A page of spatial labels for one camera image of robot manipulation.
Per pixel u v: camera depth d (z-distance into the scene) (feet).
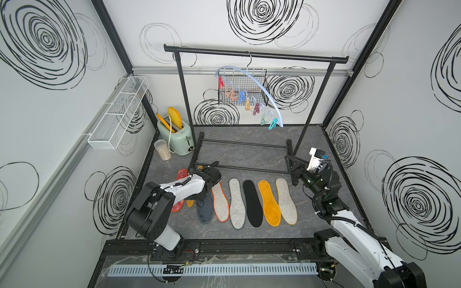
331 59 1.89
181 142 3.16
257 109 2.31
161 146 3.17
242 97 2.42
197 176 2.10
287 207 2.79
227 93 2.65
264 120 2.33
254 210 2.78
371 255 1.45
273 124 2.16
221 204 2.83
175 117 3.18
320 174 2.16
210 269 2.53
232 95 2.57
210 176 2.44
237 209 2.77
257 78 3.16
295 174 2.24
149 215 1.44
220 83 2.69
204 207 2.77
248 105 2.47
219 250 2.47
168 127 3.10
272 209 2.77
